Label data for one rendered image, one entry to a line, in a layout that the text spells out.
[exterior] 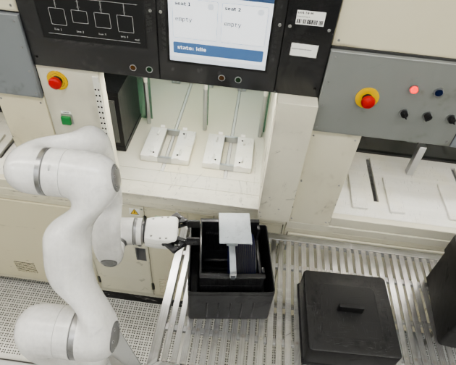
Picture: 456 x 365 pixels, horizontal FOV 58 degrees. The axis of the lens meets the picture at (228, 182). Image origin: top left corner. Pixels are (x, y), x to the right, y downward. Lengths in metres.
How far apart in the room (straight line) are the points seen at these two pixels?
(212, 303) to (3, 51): 1.01
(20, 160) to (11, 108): 0.73
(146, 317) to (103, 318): 1.34
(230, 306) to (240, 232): 0.27
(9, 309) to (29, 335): 1.49
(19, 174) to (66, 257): 0.19
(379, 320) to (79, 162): 1.05
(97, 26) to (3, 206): 1.03
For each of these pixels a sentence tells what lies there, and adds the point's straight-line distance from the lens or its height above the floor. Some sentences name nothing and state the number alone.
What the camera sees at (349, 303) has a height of 0.86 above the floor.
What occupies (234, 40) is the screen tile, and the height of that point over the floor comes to 1.55.
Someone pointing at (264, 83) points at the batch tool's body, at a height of 1.43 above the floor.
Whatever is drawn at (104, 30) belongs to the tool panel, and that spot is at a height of 1.54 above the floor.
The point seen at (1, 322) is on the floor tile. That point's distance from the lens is 2.52.
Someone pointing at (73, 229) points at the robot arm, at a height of 1.40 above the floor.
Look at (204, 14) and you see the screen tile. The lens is 1.19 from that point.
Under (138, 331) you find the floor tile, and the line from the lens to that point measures 2.31.
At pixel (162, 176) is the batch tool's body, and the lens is 1.73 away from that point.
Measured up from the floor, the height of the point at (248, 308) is 0.84.
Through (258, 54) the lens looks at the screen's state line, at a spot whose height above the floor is 1.52.
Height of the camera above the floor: 2.07
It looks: 45 degrees down
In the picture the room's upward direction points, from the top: 5 degrees clockwise
